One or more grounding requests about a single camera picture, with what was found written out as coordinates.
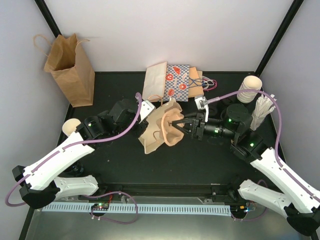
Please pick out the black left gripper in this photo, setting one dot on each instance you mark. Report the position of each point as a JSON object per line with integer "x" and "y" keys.
{"x": 144, "y": 126}

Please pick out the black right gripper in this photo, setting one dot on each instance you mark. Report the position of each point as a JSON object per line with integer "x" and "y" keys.
{"x": 198, "y": 131}

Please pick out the cream paper bag with handles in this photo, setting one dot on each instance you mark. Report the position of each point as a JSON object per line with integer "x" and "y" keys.
{"x": 152, "y": 138}

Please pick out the single brown cup carrier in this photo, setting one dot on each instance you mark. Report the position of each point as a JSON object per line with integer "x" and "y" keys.
{"x": 171, "y": 135}

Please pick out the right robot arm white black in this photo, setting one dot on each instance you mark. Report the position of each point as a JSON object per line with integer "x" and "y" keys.
{"x": 297, "y": 201}

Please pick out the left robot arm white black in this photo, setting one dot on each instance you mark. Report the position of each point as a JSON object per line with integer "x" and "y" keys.
{"x": 40, "y": 183}

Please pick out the brown flat paper bag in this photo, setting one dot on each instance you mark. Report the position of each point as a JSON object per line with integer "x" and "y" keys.
{"x": 195, "y": 83}

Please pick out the blue checkered paper bag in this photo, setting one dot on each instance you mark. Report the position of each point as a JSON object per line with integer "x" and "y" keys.
{"x": 175, "y": 83}

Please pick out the white flat paper bag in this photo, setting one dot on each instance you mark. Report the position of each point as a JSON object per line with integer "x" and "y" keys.
{"x": 154, "y": 81}

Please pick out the tall black lid stack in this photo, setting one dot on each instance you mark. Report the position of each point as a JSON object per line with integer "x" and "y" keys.
{"x": 229, "y": 101}

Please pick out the left stack of paper cups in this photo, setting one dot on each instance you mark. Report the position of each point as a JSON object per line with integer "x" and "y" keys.
{"x": 70, "y": 126}

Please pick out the glass of wrapped stirrers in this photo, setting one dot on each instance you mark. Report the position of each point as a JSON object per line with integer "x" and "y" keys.
{"x": 263, "y": 107}

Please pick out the small circuit board with LEDs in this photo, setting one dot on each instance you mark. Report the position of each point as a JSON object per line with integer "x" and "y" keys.
{"x": 100, "y": 206}

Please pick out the standing brown paper bag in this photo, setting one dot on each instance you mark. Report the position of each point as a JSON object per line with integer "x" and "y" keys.
{"x": 69, "y": 65}

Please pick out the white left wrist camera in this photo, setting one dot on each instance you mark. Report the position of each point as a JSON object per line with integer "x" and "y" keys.
{"x": 146, "y": 109}

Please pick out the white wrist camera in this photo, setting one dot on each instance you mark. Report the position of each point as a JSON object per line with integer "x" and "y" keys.
{"x": 146, "y": 109}
{"x": 202, "y": 104}

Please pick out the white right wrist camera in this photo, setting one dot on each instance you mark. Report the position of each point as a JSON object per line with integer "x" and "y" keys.
{"x": 202, "y": 104}

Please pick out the light blue slotted cable duct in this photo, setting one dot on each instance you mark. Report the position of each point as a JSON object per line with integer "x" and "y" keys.
{"x": 130, "y": 208}

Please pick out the black left frame post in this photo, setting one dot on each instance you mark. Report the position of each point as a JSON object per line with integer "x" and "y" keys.
{"x": 46, "y": 13}

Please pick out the black frame post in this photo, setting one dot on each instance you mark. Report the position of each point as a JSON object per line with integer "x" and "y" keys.
{"x": 46, "y": 13}
{"x": 283, "y": 27}

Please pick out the black right frame post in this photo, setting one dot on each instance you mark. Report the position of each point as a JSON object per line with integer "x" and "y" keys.
{"x": 283, "y": 27}

